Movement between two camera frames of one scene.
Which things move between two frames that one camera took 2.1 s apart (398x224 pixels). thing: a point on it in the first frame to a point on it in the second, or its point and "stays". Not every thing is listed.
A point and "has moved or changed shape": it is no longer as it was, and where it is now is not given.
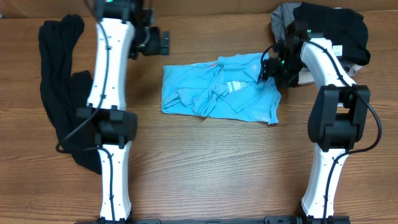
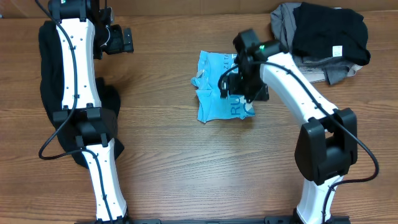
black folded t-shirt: x=344 y=27 stays
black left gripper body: x=146 y=42 to x=115 y=44
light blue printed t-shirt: x=226 y=87 has moved or changed shape
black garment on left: x=63 y=93 stays
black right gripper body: x=285 y=70 to x=247 y=83
